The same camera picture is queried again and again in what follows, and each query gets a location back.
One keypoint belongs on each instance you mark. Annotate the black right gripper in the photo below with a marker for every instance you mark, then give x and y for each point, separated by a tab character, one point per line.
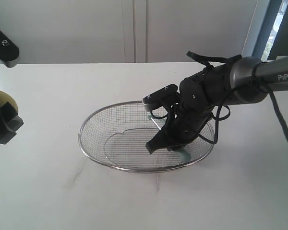
191	115

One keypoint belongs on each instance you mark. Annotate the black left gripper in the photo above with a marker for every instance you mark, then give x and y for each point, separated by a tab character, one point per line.
10	122

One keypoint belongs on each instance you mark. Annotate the teal handled vegetable peeler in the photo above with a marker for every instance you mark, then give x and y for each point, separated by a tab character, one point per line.
183	155

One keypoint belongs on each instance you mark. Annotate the yellow lemon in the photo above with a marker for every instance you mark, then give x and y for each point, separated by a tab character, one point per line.
6	98

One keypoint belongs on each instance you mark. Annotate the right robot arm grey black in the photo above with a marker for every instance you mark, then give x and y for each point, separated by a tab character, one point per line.
200	97

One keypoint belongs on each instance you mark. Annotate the white cabinet doors in background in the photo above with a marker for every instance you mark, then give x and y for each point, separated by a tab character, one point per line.
118	31

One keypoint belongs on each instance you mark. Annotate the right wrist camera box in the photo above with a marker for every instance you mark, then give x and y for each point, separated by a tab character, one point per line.
167	96

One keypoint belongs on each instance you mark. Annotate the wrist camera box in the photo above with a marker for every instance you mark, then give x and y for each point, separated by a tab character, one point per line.
9	51
167	96

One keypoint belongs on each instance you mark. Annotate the oval metal wire mesh basket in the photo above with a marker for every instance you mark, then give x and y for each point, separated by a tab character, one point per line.
115	136

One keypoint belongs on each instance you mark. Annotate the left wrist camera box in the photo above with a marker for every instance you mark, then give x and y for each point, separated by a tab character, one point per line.
9	51

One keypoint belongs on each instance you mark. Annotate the window with dark frame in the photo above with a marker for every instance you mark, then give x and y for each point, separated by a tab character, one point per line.
272	40

